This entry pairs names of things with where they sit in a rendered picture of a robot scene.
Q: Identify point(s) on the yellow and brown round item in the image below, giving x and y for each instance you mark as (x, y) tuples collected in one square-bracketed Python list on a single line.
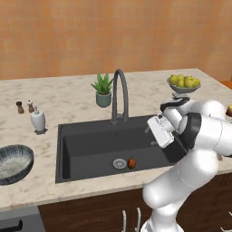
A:
[(229, 111)]

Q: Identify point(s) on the red bell pepper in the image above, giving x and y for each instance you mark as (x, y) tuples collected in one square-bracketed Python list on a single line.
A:
[(131, 163)]

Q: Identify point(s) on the silver sink drain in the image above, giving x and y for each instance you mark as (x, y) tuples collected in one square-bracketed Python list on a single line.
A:
[(119, 163)]

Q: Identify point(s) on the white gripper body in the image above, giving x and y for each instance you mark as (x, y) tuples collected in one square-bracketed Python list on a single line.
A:
[(160, 131)]

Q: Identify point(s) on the grey speckled bowl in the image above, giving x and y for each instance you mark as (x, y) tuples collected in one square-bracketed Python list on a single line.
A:
[(13, 164)]

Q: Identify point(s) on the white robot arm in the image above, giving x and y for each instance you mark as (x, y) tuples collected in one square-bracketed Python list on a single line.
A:
[(193, 169)]

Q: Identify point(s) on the brown pepper shaker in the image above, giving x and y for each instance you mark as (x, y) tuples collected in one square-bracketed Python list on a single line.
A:
[(20, 108)]

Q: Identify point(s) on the white soap dispenser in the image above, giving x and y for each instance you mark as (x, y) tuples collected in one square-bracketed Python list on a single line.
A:
[(38, 120)]

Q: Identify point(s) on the dark grey tap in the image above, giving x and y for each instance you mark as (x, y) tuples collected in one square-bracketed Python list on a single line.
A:
[(124, 90)]

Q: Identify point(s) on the green plant in grey pot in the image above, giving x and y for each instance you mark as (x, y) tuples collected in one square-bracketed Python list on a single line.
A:
[(103, 93)]

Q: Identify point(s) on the dark grey sink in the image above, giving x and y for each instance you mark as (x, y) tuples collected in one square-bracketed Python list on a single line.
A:
[(90, 148)]

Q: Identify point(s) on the grey fruit stand bowl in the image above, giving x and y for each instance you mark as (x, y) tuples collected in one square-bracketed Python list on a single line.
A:
[(182, 89)]

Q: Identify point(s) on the yellow lemon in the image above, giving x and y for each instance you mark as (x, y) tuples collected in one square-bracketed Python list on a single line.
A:
[(180, 84), (188, 83), (173, 79), (195, 82), (180, 77)]

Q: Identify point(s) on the white salt shaker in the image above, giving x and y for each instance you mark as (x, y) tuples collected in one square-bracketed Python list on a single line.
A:
[(30, 106)]

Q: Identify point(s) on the grey dishwasher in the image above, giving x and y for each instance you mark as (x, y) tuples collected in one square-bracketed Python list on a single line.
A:
[(27, 219)]

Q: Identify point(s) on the dark wood cupboard door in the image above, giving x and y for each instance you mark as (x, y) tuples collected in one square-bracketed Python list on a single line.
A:
[(84, 213), (202, 205)]

